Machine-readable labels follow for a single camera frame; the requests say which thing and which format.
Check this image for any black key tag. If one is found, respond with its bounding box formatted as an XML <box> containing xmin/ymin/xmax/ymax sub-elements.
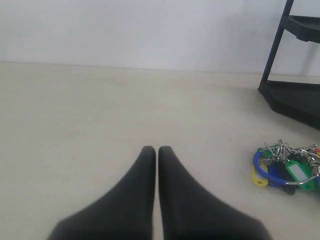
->
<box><xmin>277</xmin><ymin>159</ymin><xmax>298</xmax><ymax>195</ymax></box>

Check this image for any green key tag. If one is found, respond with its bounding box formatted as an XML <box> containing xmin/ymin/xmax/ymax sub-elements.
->
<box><xmin>285</xmin><ymin>160</ymin><xmax>316</xmax><ymax>191</ymax></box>

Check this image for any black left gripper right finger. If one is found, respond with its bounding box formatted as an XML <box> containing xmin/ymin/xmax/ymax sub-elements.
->
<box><xmin>158</xmin><ymin>146</ymin><xmax>271</xmax><ymax>240</ymax></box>

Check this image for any key ring with coloured tags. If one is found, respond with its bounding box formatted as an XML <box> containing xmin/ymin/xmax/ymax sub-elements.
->
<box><xmin>252</xmin><ymin>139</ymin><xmax>320</xmax><ymax>189</ymax></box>

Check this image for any yellow key tag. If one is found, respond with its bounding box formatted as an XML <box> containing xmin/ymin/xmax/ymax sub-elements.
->
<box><xmin>251</xmin><ymin>165</ymin><xmax>269</xmax><ymax>188</ymax></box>

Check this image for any blue key tag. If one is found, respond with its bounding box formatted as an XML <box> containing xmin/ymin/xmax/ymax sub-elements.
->
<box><xmin>268</xmin><ymin>163</ymin><xmax>281</xmax><ymax>188</ymax></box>

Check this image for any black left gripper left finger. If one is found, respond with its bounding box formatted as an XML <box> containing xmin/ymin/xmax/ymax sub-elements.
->
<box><xmin>48</xmin><ymin>146</ymin><xmax>156</xmax><ymax>240</ymax></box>

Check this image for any black two-tier corner shelf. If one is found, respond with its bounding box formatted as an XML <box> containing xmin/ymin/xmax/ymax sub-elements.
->
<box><xmin>258</xmin><ymin>0</ymin><xmax>320</xmax><ymax>130</ymax></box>

